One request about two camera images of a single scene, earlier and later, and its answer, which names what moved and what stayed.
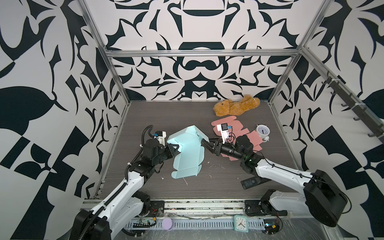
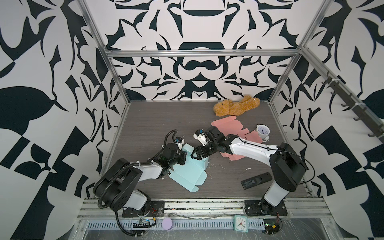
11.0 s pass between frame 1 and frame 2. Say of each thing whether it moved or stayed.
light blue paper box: moved
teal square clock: stayed
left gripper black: moved
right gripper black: moved
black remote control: stayed
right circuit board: stayed
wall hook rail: stayed
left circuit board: stayed
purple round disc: stayed
